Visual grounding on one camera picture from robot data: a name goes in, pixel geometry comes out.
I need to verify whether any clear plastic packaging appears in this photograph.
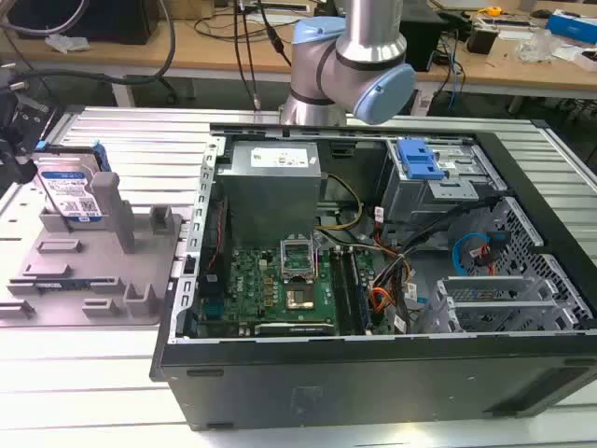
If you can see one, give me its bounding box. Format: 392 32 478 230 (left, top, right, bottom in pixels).
44 32 90 52

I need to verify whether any grey power supply unit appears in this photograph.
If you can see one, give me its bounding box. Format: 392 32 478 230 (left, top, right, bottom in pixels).
215 139 324 240

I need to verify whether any grey parts rack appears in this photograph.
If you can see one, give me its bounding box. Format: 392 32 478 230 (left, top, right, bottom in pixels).
0 171 188 329

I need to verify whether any yellow black power wire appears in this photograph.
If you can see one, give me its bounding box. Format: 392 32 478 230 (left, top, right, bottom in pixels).
312 172 366 232

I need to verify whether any blue hanging cable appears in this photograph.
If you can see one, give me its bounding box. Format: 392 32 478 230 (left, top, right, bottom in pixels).
445 41 466 111

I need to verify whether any small black box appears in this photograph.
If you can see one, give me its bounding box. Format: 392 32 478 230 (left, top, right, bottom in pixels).
466 24 498 55

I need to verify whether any hard disk in blue carrier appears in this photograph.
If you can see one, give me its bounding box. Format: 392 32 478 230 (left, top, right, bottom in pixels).
30 143 111 232

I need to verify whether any blue drive bay latch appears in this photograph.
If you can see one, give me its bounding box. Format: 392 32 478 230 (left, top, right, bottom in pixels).
396 138 448 181

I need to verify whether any thin black hanging cable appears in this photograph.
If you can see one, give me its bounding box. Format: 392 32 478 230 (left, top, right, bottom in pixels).
232 0 294 112

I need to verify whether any CPU socket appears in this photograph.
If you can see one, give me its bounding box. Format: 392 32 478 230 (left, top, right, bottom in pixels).
284 286 317 313

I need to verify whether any black graphics card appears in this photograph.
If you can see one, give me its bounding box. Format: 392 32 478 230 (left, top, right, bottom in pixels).
253 320 336 338

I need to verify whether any multicolour power wire bundle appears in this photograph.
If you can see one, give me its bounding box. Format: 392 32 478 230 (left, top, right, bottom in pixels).
368 242 423 335

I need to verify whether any metal disk bay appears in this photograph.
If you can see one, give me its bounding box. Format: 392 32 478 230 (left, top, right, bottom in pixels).
418 273 587 335

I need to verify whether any metal optical drive cage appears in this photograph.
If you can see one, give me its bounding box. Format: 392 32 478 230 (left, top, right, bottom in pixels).
380 138 507 228

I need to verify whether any black RAM slot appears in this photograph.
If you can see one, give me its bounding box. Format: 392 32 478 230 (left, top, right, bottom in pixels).
345 246 372 335
329 246 354 335

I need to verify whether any thick grey robot cable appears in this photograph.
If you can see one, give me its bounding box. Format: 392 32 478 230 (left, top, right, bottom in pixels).
18 0 178 88

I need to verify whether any blue data wire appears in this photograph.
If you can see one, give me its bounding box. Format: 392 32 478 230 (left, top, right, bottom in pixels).
451 230 510 282

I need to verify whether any wooden desk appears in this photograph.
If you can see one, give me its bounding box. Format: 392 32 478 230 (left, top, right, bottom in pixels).
0 8 299 109
428 0 597 116

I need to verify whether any large black case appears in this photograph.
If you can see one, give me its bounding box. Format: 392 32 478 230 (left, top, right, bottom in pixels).
18 0 160 47

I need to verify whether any green motherboard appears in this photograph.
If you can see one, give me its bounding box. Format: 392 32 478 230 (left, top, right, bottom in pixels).
199 232 374 338

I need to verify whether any metal CPU socket cover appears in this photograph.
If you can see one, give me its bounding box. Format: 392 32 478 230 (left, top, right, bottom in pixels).
278 236 319 284

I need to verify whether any blue cardboard box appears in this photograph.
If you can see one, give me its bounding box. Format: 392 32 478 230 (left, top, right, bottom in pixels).
544 8 597 46

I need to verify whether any clear plastic bag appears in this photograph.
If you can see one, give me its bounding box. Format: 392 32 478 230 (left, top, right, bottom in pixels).
516 29 566 64

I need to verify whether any black open PC case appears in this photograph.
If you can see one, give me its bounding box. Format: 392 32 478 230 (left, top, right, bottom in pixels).
148 119 597 433

